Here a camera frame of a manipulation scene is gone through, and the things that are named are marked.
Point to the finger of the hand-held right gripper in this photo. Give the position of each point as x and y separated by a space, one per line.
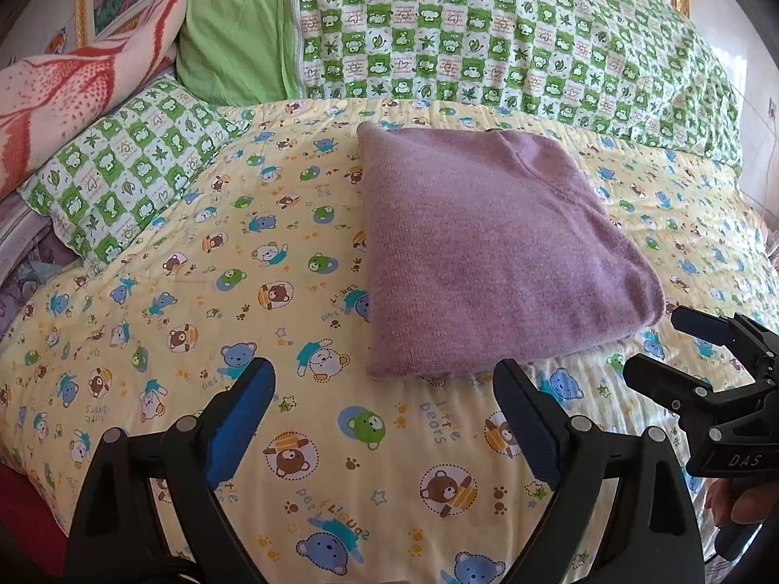
703 323
663 380

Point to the plain green pillow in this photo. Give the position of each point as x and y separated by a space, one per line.
237 30

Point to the red and cream blanket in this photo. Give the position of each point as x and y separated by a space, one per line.
61 91

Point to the mauve knit sweater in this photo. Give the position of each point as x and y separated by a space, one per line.
487 243

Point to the yellow bear print blanket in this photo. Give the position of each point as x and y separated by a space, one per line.
395 468

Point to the person's right hand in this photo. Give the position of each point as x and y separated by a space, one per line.
721 505

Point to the small green checkered pillow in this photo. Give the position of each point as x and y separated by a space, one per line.
122 164

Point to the purple floral sheet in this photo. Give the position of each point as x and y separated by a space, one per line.
24 255

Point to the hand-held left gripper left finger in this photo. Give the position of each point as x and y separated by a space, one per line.
240 420

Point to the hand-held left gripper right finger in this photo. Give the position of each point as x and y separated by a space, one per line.
529 420

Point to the large green checkered pillow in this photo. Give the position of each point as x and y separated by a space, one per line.
487 30

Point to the red cloth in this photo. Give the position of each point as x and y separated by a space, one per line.
30 511

